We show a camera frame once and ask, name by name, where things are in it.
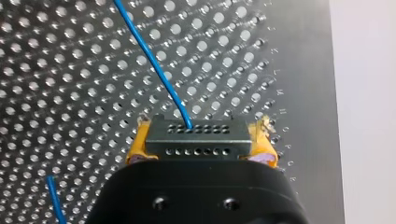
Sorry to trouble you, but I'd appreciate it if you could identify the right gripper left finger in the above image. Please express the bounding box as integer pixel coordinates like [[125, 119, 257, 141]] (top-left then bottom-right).
[[125, 115, 159, 166]]

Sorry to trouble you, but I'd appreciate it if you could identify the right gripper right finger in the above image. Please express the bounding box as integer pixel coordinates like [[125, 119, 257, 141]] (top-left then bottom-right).
[[239, 115, 278, 169]]

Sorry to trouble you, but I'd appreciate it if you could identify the blue cable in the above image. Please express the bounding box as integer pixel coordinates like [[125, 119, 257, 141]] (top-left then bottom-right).
[[45, 0, 254, 224]]

